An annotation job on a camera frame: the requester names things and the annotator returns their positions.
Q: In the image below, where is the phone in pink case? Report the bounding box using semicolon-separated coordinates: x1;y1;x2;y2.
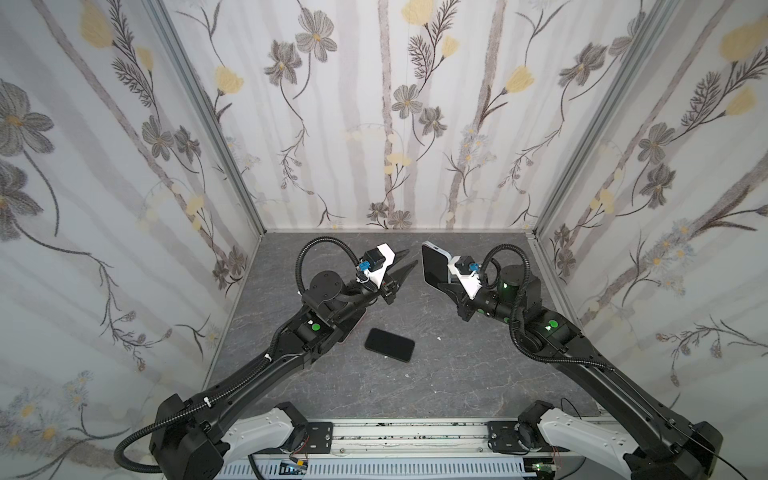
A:
338;309;367;343

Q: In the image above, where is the white slotted cable duct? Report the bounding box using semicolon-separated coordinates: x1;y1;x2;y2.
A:
212;458;535;480

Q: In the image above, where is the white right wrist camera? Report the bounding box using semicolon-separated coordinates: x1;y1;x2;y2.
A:
448;255;482;300

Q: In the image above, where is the black phone on table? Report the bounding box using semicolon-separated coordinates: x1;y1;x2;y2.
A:
364;328;415;363

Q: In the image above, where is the light blue phone case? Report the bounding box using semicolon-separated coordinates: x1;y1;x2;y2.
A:
421;240;453;289

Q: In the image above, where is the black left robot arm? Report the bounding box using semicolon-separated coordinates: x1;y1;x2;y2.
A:
149;244;418;479

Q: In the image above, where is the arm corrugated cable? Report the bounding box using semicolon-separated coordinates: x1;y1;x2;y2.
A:
478;242;607;370
113;235;361;475

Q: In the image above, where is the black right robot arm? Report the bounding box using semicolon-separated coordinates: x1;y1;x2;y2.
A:
424;257;723;479

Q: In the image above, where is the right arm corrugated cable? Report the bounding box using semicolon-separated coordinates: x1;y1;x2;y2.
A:
478;242;607;370

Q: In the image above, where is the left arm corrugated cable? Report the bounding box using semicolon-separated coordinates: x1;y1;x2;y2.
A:
113;235;361;475

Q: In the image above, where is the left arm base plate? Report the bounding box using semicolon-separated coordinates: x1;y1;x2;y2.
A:
298;422;334;455

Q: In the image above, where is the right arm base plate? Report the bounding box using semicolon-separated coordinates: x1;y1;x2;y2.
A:
486;421;527;455

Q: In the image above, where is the aluminium front rail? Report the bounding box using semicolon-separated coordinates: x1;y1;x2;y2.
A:
161;416;661;466

